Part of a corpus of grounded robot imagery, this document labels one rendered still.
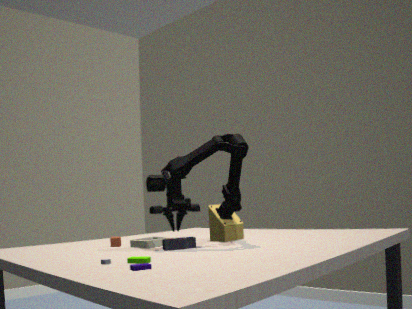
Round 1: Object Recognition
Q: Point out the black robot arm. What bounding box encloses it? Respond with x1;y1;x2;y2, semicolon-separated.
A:
146;134;249;219

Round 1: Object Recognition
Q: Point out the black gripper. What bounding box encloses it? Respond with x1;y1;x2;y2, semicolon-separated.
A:
150;191;200;232

